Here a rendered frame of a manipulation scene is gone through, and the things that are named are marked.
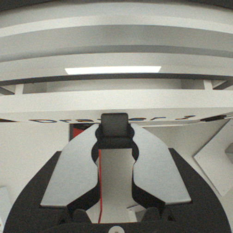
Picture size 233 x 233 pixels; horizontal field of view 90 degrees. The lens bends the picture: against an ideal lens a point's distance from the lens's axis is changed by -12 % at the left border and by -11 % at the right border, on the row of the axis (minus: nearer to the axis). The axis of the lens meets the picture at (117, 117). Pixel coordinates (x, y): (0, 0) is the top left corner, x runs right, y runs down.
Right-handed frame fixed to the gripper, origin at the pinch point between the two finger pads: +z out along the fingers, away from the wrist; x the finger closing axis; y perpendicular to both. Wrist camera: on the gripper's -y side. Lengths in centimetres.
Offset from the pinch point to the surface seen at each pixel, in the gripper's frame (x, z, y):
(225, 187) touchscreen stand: 91, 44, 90
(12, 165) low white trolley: -23.6, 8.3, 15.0
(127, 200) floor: 8, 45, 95
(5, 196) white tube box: -25.0, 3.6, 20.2
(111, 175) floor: -4, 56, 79
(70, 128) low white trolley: -9.9, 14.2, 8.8
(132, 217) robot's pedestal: 11, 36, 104
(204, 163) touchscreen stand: 71, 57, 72
